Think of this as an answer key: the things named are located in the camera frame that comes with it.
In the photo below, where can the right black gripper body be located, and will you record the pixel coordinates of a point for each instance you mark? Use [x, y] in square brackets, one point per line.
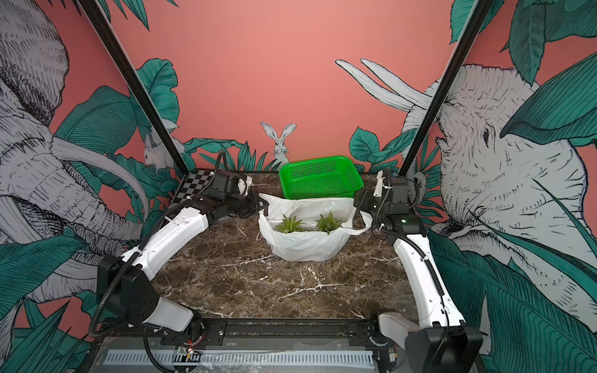
[373, 206]

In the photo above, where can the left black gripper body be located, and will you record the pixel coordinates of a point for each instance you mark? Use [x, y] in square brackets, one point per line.
[243, 205]

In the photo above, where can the green pineapple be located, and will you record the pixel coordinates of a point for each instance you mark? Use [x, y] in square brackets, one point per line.
[328, 223]

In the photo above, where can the yellow pineapple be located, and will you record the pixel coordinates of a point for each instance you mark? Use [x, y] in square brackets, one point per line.
[290, 225]

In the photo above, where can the white plastic bag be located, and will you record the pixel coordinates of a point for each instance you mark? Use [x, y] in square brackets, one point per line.
[310, 244]

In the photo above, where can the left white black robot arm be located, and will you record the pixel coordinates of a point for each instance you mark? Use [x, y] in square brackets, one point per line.
[124, 283]

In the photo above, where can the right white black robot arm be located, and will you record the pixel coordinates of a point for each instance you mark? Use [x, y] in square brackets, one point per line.
[442, 340]

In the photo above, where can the green plastic basket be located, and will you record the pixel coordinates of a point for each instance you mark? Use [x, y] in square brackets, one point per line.
[334, 176]

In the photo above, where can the black white checkerboard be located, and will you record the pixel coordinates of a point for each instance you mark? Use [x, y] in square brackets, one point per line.
[192, 184]

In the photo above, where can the white ruler strip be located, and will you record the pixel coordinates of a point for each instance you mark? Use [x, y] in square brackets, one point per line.
[212, 359]

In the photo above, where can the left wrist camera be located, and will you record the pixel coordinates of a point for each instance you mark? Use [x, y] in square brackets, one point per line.
[226, 185]

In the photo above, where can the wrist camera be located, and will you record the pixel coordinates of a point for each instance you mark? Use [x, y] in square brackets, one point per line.
[226, 185]
[394, 196]

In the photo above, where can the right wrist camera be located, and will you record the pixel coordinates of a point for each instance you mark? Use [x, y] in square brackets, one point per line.
[394, 196]

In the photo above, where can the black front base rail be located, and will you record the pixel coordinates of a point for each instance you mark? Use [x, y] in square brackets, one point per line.
[213, 331]

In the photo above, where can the right black frame post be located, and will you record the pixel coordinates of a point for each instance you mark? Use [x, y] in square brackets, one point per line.
[473, 24]

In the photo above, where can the black frame post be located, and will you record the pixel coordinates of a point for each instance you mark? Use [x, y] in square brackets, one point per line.
[473, 24]
[99, 21]

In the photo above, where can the left black frame post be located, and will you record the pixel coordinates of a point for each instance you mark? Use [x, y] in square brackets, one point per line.
[99, 21]

